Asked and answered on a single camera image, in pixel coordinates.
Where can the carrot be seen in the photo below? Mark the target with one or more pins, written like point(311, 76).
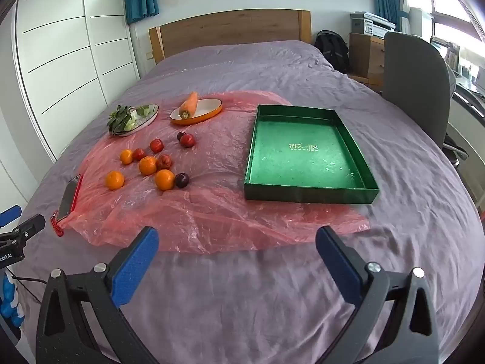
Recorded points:
point(189, 104)

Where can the pink plastic sheet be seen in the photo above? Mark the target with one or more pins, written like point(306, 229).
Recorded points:
point(212, 204)

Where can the orange oval dish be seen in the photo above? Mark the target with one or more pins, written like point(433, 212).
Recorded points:
point(206, 108)

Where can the cut bok choy piece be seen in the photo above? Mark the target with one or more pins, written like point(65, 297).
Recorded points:
point(143, 110)

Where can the small orange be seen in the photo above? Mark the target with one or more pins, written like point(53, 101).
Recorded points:
point(126, 156)

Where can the smartphone with red case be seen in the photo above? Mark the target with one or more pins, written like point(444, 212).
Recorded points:
point(70, 197)

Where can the leafy bok choy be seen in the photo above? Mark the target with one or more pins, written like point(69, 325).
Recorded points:
point(119, 119)

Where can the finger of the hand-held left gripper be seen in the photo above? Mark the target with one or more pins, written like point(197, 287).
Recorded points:
point(26, 225)
point(9, 214)

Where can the white plate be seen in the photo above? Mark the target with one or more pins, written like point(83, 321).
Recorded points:
point(146, 121)

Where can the dark purple plum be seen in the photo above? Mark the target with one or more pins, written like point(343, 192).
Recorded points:
point(181, 135)
point(182, 180)

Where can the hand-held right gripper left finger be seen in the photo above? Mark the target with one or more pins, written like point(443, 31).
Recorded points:
point(136, 265)

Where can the white printer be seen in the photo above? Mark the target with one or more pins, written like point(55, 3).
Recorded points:
point(379, 26)

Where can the person's left hand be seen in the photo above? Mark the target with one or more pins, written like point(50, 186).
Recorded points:
point(9, 307)

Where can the white wardrobe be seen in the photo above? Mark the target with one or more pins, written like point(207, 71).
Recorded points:
point(57, 45)

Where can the red nectarine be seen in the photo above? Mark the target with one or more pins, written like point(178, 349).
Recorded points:
point(156, 145)
point(187, 140)
point(164, 161)
point(139, 154)

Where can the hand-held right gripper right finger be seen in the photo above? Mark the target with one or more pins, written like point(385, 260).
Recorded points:
point(339, 261)

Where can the grey chair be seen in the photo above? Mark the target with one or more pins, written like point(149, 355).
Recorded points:
point(413, 83)

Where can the wooden nightstand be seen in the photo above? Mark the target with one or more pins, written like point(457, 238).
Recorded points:
point(363, 57)

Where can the green tray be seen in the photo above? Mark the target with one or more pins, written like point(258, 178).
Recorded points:
point(303, 148)

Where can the wooden headboard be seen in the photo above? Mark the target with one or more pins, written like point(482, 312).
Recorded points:
point(227, 26)

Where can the black backpack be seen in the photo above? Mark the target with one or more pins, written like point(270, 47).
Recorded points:
point(331, 49)

